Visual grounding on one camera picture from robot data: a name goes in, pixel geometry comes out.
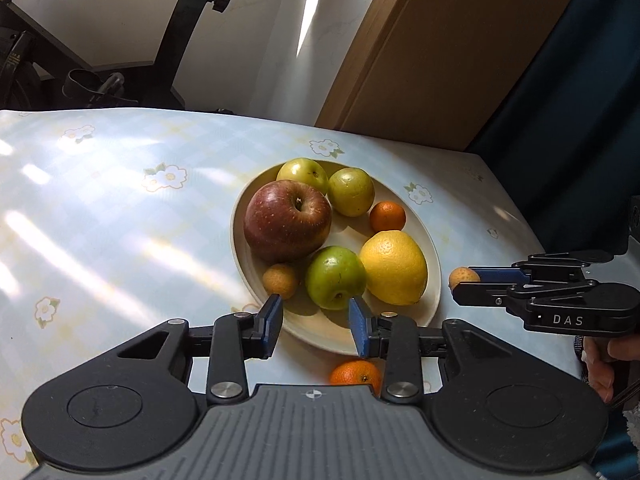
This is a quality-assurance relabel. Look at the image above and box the small orange mandarin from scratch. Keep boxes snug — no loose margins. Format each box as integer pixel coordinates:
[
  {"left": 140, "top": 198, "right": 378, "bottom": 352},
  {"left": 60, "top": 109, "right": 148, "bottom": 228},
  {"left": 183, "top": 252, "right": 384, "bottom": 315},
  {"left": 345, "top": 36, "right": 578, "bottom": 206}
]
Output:
[
  {"left": 369, "top": 201, "right": 407, "bottom": 234},
  {"left": 329, "top": 359, "right": 383, "bottom": 393}
]

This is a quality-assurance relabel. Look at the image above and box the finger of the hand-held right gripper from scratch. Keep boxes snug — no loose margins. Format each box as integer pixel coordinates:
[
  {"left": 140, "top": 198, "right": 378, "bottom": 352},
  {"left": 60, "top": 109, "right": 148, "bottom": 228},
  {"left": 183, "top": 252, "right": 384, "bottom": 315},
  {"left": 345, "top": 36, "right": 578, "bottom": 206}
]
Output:
[
  {"left": 452, "top": 281, "right": 535, "bottom": 307},
  {"left": 472, "top": 249, "right": 614, "bottom": 289}
]

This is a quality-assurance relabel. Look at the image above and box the dark blue curtain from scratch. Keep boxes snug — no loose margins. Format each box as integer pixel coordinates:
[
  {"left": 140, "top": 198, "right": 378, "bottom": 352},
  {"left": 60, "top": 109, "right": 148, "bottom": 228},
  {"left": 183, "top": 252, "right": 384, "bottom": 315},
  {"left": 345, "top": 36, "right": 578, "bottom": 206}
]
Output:
[{"left": 465, "top": 0, "right": 640, "bottom": 263}]

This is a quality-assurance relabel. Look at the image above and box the yellow-green round fruit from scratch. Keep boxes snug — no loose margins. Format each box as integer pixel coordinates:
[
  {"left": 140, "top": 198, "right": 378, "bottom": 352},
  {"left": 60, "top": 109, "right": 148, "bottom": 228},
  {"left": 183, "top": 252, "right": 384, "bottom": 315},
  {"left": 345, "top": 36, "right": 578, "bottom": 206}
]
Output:
[
  {"left": 276, "top": 158, "right": 330, "bottom": 196},
  {"left": 327, "top": 167, "right": 376, "bottom": 218}
]

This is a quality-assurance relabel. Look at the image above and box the cream round plate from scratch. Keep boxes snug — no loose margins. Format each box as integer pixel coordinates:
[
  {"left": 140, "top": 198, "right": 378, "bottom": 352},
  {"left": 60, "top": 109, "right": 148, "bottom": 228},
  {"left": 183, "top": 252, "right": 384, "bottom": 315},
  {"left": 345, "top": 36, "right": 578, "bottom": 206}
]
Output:
[{"left": 230, "top": 159, "right": 442, "bottom": 357}]

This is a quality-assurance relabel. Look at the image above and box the red apple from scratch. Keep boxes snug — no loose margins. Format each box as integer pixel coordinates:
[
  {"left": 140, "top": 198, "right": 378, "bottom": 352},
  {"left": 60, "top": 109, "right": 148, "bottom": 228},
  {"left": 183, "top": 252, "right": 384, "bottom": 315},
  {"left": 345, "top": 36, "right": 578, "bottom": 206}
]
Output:
[{"left": 243, "top": 180, "right": 334, "bottom": 264}]

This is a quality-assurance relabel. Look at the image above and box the black equipment frame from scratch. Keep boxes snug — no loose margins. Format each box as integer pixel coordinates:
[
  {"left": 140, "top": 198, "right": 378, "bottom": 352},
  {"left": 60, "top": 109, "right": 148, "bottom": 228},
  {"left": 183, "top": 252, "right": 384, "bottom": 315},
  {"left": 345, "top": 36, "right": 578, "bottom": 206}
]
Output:
[{"left": 0, "top": 0, "right": 53, "bottom": 111}]

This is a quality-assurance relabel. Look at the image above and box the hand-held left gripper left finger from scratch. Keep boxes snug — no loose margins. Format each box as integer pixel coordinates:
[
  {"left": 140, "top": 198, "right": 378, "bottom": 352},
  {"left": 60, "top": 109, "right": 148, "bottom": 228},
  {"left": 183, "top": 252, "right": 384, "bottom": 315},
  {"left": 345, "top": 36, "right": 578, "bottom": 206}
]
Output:
[{"left": 116, "top": 293, "right": 285, "bottom": 406}]

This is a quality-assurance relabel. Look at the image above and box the green apple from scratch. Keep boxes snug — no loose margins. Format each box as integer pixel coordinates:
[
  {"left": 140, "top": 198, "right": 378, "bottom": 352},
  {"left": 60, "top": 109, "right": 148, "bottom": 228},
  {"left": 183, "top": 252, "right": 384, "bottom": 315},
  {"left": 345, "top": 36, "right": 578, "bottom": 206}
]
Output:
[{"left": 305, "top": 246, "right": 368, "bottom": 311}]

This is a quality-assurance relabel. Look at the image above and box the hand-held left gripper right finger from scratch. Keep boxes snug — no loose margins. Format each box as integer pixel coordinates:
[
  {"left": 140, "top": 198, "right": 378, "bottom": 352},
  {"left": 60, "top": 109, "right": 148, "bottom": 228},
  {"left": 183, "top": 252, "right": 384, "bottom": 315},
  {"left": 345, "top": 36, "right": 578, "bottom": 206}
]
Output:
[{"left": 348, "top": 297, "right": 503, "bottom": 405}]

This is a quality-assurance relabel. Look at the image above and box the wooden door panel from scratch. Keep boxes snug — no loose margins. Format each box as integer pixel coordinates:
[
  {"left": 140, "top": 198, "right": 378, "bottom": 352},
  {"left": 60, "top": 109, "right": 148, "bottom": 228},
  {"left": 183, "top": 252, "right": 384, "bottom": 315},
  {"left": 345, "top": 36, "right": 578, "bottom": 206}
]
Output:
[{"left": 315, "top": 0, "right": 597, "bottom": 152}]

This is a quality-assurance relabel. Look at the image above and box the person's blue garment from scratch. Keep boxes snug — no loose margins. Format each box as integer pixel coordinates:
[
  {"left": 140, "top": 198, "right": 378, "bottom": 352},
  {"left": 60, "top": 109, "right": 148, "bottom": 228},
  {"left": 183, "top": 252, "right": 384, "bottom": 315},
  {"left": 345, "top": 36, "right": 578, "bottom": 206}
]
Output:
[{"left": 592, "top": 404, "right": 640, "bottom": 480}]

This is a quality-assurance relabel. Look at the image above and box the black strapped pedal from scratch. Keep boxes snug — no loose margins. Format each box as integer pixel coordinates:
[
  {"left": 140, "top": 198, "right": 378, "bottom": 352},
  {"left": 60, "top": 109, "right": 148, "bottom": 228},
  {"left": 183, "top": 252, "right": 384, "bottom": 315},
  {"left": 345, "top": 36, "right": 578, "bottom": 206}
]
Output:
[{"left": 62, "top": 70, "right": 127, "bottom": 107}]

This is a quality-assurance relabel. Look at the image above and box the large yellow citrus fruit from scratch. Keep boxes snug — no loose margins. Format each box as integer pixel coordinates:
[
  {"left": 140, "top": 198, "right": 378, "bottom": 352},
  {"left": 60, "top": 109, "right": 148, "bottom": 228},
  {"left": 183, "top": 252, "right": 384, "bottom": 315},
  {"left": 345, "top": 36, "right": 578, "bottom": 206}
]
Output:
[{"left": 359, "top": 230, "right": 429, "bottom": 306}]

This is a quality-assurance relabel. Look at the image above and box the small tan round fruit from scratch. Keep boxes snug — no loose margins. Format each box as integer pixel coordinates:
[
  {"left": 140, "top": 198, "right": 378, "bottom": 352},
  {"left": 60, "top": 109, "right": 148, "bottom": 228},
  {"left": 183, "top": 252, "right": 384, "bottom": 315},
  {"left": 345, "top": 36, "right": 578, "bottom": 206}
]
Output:
[
  {"left": 448, "top": 266, "right": 481, "bottom": 291},
  {"left": 262, "top": 263, "right": 301, "bottom": 299}
]

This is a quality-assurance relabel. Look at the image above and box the person's right hand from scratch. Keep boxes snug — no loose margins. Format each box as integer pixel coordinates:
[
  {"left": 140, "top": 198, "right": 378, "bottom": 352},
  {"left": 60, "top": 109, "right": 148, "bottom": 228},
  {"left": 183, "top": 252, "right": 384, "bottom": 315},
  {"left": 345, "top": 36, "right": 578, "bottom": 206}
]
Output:
[{"left": 582, "top": 334, "right": 640, "bottom": 404}]

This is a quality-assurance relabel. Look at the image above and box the black stand column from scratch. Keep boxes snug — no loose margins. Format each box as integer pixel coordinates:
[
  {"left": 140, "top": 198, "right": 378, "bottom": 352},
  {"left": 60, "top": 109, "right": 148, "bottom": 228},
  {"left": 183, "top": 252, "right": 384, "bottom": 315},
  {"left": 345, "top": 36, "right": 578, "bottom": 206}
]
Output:
[{"left": 149, "top": 0, "right": 237, "bottom": 112}]

